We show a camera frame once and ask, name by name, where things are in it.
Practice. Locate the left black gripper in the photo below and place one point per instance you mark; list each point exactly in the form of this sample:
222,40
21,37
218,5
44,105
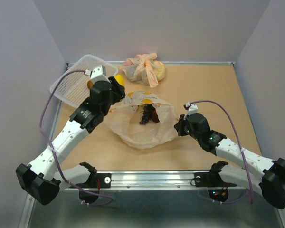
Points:
119,90

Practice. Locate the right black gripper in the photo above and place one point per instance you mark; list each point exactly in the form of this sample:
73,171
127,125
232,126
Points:
179,125

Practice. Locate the yellow corn cob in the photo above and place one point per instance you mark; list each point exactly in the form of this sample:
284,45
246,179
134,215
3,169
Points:
119,79

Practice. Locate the translucent plastic bag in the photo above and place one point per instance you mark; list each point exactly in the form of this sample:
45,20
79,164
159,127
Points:
124,120

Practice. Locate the brown kiwi fruit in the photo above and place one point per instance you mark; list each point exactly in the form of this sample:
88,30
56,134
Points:
89,84

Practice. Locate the dark grape bunch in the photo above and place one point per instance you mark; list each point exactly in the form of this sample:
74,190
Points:
148,109

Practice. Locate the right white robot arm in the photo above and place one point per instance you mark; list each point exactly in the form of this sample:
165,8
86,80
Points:
245,168

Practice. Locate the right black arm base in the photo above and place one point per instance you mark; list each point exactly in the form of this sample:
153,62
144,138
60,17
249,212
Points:
210,178

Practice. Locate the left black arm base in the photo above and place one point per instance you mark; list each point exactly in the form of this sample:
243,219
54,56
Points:
85,175

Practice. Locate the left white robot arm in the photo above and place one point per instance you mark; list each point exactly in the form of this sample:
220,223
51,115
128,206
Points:
43,178

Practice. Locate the knotted plastic bag far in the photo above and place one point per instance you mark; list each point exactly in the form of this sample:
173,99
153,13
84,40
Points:
144,69

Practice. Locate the red apple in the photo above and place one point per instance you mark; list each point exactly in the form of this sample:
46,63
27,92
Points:
154,117

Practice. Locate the white plastic mesh basket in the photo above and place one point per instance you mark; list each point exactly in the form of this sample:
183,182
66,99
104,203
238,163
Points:
73,89

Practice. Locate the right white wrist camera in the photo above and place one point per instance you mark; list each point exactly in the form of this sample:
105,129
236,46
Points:
190,108

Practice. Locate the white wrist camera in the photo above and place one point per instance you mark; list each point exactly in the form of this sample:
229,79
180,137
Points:
190,108
98,74

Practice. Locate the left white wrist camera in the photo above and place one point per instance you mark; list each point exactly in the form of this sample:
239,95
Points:
98,74

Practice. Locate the aluminium rail frame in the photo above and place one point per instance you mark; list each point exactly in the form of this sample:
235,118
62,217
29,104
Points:
164,172

